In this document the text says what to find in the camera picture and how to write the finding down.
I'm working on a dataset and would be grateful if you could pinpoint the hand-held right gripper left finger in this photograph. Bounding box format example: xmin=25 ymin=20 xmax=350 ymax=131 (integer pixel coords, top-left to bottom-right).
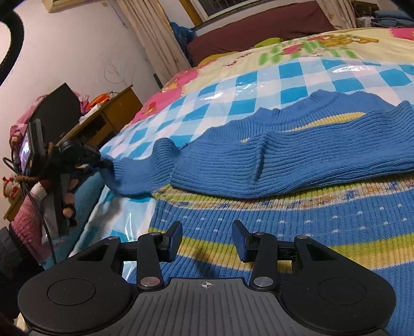
xmin=66 ymin=220 xmax=183 ymax=290

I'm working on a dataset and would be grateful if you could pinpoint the wooden nightstand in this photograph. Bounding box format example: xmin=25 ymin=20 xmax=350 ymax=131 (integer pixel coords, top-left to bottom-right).
xmin=55 ymin=85 xmax=143 ymax=148

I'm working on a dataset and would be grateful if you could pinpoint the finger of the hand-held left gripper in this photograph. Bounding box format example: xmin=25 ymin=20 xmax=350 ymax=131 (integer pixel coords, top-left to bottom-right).
xmin=87 ymin=146 xmax=114 ymax=172

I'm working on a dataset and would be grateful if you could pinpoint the teal cloth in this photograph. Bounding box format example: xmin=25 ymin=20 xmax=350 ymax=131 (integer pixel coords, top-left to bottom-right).
xmin=69 ymin=171 xmax=107 ymax=234

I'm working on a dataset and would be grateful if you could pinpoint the blue plastic bag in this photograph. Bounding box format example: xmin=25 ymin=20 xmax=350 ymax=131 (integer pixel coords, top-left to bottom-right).
xmin=170 ymin=22 xmax=198 ymax=46

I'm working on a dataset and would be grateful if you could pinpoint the blue knitted sweater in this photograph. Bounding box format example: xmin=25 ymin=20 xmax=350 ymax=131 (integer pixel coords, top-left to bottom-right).
xmin=102 ymin=90 xmax=414 ymax=325

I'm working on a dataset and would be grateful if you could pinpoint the person's left forearm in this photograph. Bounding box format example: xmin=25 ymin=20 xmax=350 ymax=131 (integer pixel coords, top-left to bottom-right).
xmin=11 ymin=186 xmax=57 ymax=264

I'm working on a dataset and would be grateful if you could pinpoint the thick black cable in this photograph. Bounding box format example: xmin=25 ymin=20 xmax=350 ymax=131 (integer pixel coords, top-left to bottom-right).
xmin=0 ymin=0 xmax=25 ymax=86

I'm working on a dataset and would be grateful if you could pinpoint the cartoon printed bedsheet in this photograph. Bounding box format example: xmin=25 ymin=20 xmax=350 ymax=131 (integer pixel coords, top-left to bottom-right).
xmin=129 ymin=27 xmax=414 ymax=125

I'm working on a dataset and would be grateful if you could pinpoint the white air conditioner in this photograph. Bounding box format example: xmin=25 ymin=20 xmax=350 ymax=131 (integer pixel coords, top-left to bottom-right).
xmin=42 ymin=0 xmax=74 ymax=13

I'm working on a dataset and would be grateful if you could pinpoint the window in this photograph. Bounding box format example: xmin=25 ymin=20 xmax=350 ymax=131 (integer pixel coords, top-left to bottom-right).
xmin=189 ymin=0 xmax=319 ymax=20

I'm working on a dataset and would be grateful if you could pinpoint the blue checked plastic sheet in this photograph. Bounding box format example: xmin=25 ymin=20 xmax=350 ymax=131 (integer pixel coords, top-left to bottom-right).
xmin=69 ymin=56 xmax=414 ymax=267

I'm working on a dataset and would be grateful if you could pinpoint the green pillow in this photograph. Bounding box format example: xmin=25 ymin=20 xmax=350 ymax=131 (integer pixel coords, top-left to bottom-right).
xmin=199 ymin=37 xmax=281 ymax=65

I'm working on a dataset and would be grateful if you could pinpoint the person's left hand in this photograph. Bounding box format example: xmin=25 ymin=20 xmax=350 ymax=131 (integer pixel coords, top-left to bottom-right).
xmin=62 ymin=173 xmax=80 ymax=227

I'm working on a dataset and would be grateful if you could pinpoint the pink cloth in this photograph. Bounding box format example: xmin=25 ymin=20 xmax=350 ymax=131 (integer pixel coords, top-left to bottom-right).
xmin=9 ymin=94 xmax=90 ymax=143

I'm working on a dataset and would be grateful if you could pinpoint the red white stuffed toy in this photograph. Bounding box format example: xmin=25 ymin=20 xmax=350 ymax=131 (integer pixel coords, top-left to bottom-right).
xmin=1 ymin=176 xmax=20 ymax=198

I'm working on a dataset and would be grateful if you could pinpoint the black box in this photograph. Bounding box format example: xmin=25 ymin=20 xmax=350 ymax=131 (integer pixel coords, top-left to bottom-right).
xmin=29 ymin=83 xmax=84 ymax=143

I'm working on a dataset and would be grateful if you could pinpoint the maroon pillow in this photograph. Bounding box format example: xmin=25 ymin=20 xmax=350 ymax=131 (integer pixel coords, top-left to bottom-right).
xmin=187 ymin=0 xmax=335 ymax=67

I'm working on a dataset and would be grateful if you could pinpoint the beige curtain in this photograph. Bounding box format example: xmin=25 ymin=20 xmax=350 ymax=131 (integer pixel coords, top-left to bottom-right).
xmin=315 ymin=0 xmax=358 ymax=29
xmin=116 ymin=0 xmax=192 ymax=88

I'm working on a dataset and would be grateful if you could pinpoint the blue folded cloth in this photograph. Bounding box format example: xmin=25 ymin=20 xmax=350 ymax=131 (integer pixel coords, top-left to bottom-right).
xmin=373 ymin=10 xmax=412 ymax=28

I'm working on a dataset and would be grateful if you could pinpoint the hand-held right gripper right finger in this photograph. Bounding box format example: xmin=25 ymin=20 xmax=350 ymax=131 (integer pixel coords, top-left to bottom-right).
xmin=232 ymin=220 xmax=354 ymax=289

